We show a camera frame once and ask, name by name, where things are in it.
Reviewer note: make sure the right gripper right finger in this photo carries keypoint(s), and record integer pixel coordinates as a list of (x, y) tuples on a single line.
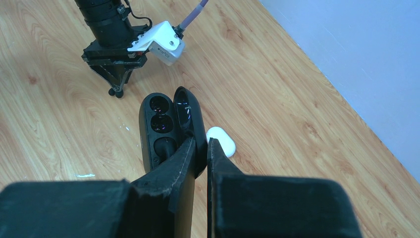
[(251, 206)]

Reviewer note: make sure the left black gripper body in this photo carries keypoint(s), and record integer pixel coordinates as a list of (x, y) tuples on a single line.
[(108, 54)]

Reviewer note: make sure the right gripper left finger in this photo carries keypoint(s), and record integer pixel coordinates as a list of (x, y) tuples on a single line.
[(157, 205)]

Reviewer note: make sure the white earbud charging case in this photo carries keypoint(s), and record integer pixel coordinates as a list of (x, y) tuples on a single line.
[(226, 142)]

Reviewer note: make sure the black earbud charging case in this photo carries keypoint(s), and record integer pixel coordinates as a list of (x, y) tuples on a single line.
[(166, 123)]

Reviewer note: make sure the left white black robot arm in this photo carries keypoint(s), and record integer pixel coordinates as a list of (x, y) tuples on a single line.
[(106, 12)]

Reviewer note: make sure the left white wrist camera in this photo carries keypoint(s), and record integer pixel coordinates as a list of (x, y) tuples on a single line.
[(162, 41)]

